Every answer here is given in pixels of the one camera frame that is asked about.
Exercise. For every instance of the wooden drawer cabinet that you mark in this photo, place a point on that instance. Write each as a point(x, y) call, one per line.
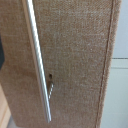
point(80, 56)

